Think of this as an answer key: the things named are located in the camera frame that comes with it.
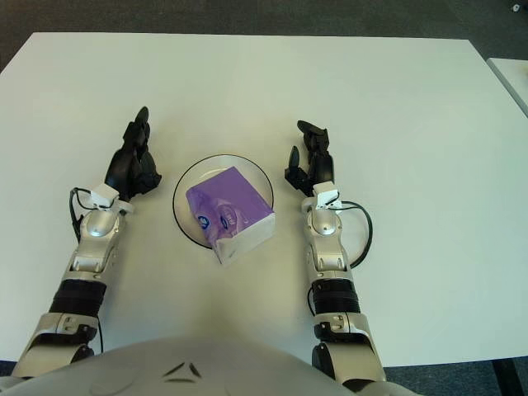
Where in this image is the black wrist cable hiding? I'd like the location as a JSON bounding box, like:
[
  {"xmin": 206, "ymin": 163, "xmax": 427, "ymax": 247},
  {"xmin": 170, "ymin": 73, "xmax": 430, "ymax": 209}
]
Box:
[
  {"xmin": 340, "ymin": 200, "xmax": 375, "ymax": 271},
  {"xmin": 68, "ymin": 187, "xmax": 100, "ymax": 244}
]

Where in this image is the grey robot torso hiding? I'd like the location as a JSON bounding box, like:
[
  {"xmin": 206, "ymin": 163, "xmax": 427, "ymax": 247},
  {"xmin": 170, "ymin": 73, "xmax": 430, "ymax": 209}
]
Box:
[{"xmin": 0, "ymin": 332, "xmax": 413, "ymax": 396}]

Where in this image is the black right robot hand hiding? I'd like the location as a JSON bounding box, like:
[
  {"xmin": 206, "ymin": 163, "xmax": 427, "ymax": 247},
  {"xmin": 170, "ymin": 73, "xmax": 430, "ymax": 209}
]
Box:
[{"xmin": 283, "ymin": 120, "xmax": 342, "ymax": 210}]

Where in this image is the purple tissue paper pack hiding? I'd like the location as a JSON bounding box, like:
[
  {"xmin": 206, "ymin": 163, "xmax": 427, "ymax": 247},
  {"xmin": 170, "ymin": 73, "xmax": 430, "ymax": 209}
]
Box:
[{"xmin": 185, "ymin": 165, "xmax": 276, "ymax": 266}]

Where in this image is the black table leg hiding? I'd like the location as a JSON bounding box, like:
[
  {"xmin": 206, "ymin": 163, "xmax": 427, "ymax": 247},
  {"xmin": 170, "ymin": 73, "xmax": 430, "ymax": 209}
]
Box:
[{"xmin": 493, "ymin": 358, "xmax": 523, "ymax": 396}]

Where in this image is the white neighbouring table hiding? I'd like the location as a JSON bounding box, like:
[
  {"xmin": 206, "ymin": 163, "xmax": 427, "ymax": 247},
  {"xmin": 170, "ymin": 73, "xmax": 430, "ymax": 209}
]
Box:
[{"xmin": 486, "ymin": 57, "xmax": 528, "ymax": 119}]

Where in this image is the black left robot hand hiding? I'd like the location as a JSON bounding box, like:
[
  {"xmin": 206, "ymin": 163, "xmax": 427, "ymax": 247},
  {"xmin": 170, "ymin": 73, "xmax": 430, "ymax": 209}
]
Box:
[{"xmin": 90, "ymin": 106, "xmax": 163, "ymax": 215}]

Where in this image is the white plate with black rim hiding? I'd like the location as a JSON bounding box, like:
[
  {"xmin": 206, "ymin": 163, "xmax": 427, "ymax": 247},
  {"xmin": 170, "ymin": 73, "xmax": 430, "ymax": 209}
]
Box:
[{"xmin": 172, "ymin": 153, "xmax": 275, "ymax": 252}]

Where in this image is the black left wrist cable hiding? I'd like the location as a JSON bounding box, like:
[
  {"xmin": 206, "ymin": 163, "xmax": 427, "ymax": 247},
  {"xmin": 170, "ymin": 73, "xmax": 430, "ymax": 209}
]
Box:
[{"xmin": 68, "ymin": 187, "xmax": 100, "ymax": 244}]

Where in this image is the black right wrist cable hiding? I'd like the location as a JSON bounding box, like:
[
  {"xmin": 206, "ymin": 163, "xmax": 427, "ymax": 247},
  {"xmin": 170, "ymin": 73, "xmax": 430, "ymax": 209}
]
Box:
[{"xmin": 340, "ymin": 200, "xmax": 375, "ymax": 271}]

